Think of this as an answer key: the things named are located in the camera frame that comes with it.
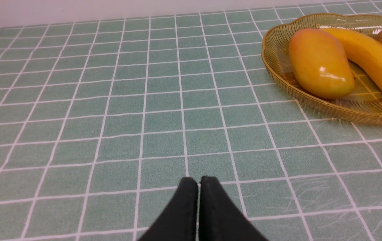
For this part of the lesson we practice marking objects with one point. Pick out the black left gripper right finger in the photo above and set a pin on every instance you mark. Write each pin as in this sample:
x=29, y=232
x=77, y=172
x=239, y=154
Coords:
x=219, y=218

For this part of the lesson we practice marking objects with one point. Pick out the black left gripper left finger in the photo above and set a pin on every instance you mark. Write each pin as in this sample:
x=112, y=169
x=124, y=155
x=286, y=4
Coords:
x=177, y=221

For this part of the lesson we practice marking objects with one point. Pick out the amber glass fruit plate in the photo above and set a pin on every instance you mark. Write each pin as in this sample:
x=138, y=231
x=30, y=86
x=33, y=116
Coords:
x=275, y=46

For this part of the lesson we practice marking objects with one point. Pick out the green checkered tablecloth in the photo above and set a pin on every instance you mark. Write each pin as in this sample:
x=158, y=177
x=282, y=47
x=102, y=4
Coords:
x=100, y=120

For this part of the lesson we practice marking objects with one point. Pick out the orange yellow mango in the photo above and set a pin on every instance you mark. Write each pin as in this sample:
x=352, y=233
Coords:
x=320, y=65

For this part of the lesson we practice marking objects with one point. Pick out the yellow banana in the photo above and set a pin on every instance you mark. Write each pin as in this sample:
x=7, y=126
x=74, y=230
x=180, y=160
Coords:
x=363, y=50

